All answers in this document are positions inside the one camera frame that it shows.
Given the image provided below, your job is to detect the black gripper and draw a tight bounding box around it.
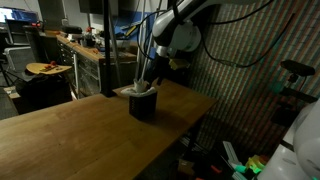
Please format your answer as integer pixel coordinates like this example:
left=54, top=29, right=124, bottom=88
left=153, top=54, right=172, bottom=86

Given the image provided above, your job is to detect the white woven towel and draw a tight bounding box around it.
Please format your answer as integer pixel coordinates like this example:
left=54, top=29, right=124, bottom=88
left=119, top=78, right=157, bottom=98

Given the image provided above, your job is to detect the black mesh box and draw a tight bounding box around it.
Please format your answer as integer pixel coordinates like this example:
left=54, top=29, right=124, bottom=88
left=128, top=91, right=158, bottom=122

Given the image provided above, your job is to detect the black vertical pole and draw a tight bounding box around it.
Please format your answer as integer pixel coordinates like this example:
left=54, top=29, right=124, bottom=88
left=101, top=0, right=118, bottom=98

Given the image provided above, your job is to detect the wooden workbench with drawers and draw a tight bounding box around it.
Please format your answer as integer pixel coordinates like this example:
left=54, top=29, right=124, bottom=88
left=55, top=33, right=138, bottom=98

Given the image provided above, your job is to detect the black case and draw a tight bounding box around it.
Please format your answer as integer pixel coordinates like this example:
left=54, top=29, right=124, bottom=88
left=61, top=25, right=83, bottom=35

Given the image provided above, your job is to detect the white flat strip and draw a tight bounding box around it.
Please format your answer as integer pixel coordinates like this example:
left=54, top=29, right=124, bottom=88
left=222, top=140, right=240, bottom=165

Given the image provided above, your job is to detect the small orange tool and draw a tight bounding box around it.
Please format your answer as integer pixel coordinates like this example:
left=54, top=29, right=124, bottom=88
left=210, top=164, right=223, bottom=175

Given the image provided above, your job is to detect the round wooden stool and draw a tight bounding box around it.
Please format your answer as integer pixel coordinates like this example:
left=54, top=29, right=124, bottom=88
left=25, top=60, right=73, bottom=76

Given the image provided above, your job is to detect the green yellow plastic toy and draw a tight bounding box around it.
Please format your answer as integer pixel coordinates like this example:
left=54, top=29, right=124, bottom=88
left=233, top=154, right=270, bottom=176

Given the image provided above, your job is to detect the grey mesh office chair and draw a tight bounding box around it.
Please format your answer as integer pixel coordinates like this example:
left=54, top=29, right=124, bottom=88
left=2, top=45, right=36, bottom=73

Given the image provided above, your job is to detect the lit computer monitor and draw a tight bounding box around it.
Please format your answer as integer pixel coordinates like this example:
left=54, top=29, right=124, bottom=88
left=0, top=7, right=39, bottom=24

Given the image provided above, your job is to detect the tan wrist camera box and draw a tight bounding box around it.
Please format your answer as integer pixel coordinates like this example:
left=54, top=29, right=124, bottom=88
left=168, top=57, right=191, bottom=71

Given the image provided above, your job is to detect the black metal table frame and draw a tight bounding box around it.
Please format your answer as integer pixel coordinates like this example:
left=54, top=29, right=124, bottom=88
left=184, top=114, right=203, bottom=159

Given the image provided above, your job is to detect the blue wall panel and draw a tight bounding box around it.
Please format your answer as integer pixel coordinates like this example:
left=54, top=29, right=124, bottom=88
left=113, top=12, right=158, bottom=43

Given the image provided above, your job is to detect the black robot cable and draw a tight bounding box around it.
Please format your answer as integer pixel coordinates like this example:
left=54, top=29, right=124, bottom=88
left=200, top=0, right=297, bottom=70

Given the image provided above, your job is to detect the dark wall screen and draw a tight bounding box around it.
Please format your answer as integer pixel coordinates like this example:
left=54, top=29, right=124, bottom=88
left=78, top=0, right=105, bottom=15

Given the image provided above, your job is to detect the black camera on stand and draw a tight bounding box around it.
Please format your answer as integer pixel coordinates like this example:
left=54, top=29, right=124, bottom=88
left=269, top=59, right=317, bottom=128

